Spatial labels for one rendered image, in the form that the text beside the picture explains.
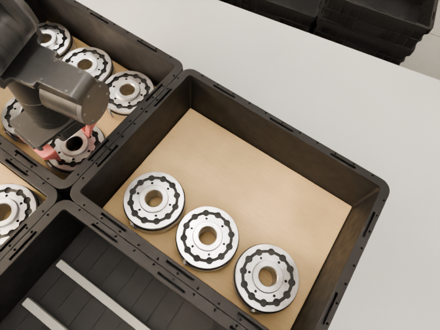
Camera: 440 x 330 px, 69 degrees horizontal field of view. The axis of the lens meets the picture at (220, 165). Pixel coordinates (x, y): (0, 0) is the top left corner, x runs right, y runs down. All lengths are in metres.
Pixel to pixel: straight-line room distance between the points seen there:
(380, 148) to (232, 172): 0.43
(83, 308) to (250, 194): 0.33
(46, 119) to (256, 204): 0.36
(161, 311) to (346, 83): 0.74
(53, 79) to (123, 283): 0.32
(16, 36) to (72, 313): 0.39
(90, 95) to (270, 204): 0.35
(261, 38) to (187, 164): 0.52
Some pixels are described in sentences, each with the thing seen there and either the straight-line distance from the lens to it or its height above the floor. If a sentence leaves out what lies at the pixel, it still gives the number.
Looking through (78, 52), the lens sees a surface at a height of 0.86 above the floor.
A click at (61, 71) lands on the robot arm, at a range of 0.42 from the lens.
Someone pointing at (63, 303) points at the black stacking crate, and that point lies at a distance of 0.59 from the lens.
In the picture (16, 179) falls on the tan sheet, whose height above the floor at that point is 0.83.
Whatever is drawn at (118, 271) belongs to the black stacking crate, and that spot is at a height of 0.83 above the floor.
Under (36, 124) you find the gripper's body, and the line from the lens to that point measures 0.53.
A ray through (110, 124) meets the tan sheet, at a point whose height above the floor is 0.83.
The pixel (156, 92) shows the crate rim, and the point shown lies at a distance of 0.57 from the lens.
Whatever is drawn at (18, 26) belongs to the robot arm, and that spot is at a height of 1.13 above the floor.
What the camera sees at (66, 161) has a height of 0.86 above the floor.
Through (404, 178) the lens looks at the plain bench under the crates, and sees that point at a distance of 0.89.
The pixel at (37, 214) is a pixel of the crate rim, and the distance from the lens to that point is 0.52.
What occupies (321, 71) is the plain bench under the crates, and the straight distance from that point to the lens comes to 0.97.
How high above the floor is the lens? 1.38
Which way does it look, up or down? 65 degrees down
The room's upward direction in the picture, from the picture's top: 9 degrees clockwise
